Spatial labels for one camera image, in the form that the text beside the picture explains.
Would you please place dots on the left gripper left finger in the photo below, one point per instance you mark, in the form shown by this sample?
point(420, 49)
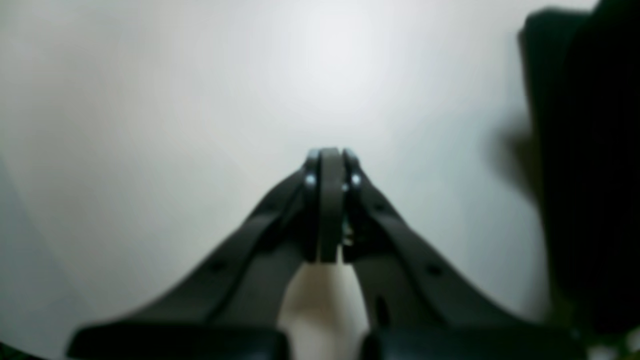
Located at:
point(227, 308)

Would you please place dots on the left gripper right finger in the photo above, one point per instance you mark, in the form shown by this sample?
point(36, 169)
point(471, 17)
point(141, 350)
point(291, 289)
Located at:
point(418, 306)

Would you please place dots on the black t-shirt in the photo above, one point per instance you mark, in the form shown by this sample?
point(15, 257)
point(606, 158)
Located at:
point(582, 80)

